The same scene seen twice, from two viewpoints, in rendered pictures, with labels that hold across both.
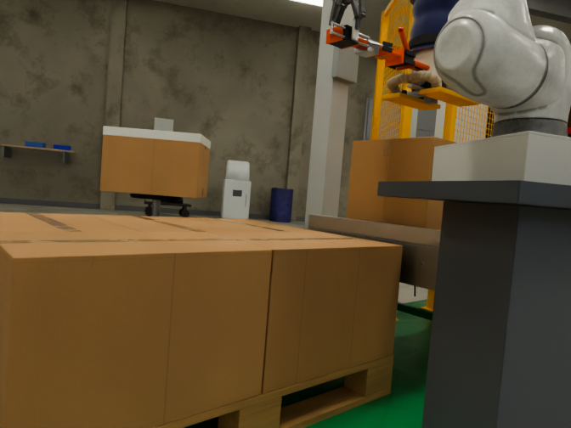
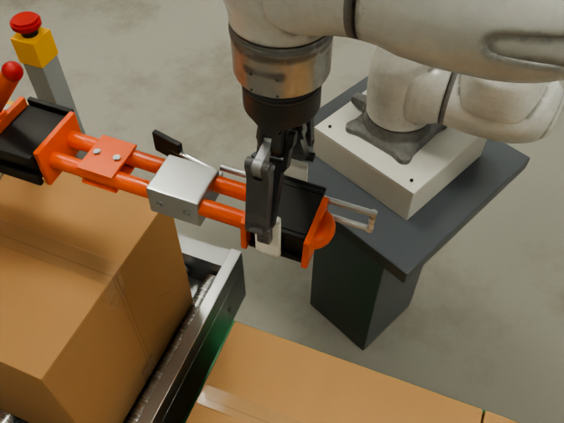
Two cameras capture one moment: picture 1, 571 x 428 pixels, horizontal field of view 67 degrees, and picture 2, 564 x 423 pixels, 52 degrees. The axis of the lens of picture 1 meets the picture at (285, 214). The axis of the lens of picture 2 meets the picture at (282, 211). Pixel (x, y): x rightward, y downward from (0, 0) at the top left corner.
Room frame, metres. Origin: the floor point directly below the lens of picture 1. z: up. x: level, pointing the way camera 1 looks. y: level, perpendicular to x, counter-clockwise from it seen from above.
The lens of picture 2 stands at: (1.77, 0.22, 1.81)
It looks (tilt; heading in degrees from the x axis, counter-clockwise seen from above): 51 degrees down; 242
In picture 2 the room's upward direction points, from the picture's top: straight up
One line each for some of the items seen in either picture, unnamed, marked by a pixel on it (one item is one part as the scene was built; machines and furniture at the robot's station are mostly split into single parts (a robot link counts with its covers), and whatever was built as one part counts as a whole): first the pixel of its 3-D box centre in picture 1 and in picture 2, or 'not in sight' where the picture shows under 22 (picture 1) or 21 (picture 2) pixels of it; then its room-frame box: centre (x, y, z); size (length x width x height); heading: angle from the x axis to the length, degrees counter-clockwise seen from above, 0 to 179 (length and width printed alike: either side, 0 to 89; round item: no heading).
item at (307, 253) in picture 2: (342, 37); (284, 222); (1.56, -0.15, 1.26); 0.08 x 0.07 x 0.05; 132
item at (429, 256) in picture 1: (368, 255); (180, 397); (1.73, -0.34, 0.47); 0.70 x 0.03 x 0.15; 41
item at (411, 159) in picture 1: (426, 192); (13, 282); (1.96, -0.63, 0.75); 0.60 x 0.40 x 0.40; 129
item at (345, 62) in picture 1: (346, 57); not in sight; (2.91, -0.32, 1.62); 0.20 x 0.05 x 0.30; 131
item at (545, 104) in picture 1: (531, 77); (410, 72); (1.04, -0.55, 1.01); 0.18 x 0.16 x 0.22; 126
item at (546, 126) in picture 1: (534, 137); (390, 115); (1.04, -0.58, 0.87); 0.22 x 0.18 x 0.06; 109
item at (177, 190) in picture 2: (366, 47); (184, 190); (1.65, -0.25, 1.26); 0.07 x 0.07 x 0.04; 42
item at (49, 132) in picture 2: (400, 59); (35, 140); (1.79, -0.42, 1.27); 0.10 x 0.08 x 0.06; 42
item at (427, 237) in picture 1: (370, 228); (172, 378); (1.73, -0.35, 0.58); 0.70 x 0.03 x 0.06; 41
